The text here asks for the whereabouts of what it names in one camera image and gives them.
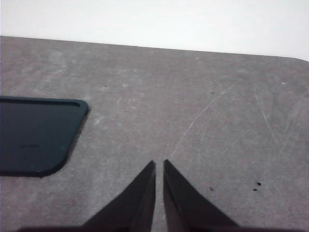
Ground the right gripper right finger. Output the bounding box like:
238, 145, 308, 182
163, 159, 297, 232

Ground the dark green rectangular tray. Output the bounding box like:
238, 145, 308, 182
0, 96, 89, 178

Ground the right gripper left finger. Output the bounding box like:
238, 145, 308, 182
14, 160, 156, 232

